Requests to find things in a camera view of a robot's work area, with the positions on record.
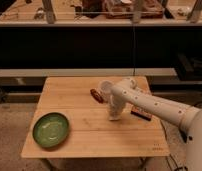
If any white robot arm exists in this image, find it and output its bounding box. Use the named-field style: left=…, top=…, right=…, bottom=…
left=110, top=79, right=202, bottom=171

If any brown rectangular block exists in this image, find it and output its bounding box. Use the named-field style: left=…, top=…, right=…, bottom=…
left=131, top=106, right=152, bottom=121

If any brown red oval object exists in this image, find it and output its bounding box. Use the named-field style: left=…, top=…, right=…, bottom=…
left=90, top=89, right=104, bottom=103

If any wooden table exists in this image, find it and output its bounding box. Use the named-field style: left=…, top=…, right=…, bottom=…
left=21, top=77, right=170, bottom=159

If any green bowl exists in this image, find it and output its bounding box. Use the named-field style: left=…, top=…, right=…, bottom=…
left=32, top=112, right=70, bottom=148

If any black cable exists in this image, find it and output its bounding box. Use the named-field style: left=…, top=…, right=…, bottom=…
left=159, top=119, right=192, bottom=171

